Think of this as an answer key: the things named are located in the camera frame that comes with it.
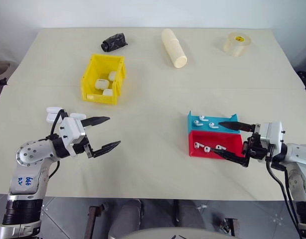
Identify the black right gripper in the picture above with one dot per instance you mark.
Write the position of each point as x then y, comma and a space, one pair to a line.
255, 149

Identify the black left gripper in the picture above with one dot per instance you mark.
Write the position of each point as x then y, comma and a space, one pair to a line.
84, 145

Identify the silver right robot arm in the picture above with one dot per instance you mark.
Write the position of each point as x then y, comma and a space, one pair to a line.
300, 154

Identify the yellow plastic bin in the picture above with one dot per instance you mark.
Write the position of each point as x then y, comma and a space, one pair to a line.
93, 66

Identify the red plastic tray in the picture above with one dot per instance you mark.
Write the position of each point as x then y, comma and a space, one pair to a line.
230, 142

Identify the blue plastic tray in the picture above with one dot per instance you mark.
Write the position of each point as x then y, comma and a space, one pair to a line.
205, 130

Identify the black crumpled bag roll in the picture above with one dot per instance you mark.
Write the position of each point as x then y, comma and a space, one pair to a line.
114, 42

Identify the clear tape roll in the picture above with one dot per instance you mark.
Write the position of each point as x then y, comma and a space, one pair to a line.
236, 44

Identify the cream paper cup stack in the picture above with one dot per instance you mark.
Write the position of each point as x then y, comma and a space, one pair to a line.
173, 47

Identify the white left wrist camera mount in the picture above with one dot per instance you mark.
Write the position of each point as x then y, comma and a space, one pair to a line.
70, 129

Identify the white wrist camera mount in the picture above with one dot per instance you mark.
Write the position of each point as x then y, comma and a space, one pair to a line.
273, 134
70, 129

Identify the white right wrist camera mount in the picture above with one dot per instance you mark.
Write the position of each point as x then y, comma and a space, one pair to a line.
273, 134

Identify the rusty metal bracket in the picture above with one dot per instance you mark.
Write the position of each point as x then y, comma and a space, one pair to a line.
229, 226
93, 219

